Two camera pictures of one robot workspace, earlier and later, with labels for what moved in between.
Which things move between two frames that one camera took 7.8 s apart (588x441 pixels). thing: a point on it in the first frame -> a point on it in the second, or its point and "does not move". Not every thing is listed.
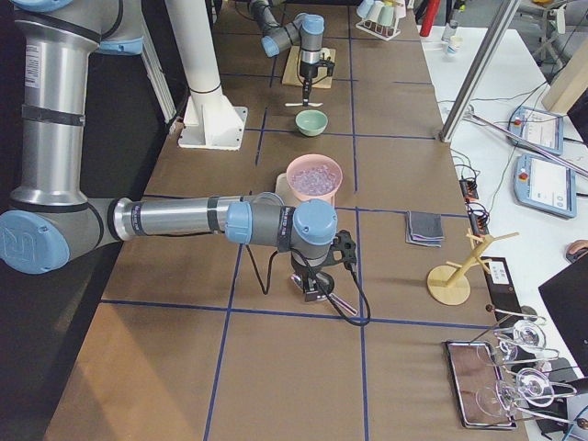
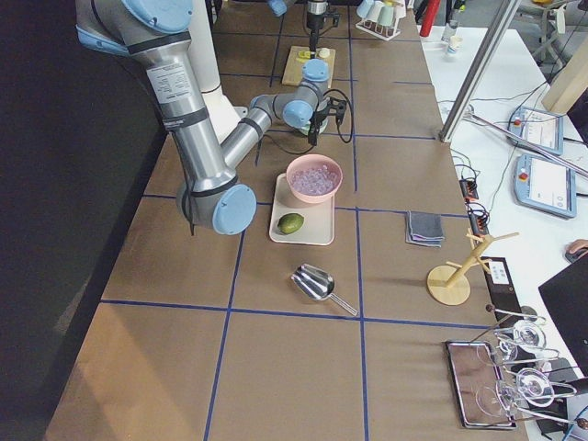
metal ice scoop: (322, 288) does not move
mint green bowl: (311, 122) does not move
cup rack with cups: (380, 17) does not move
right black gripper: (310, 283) -> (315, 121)
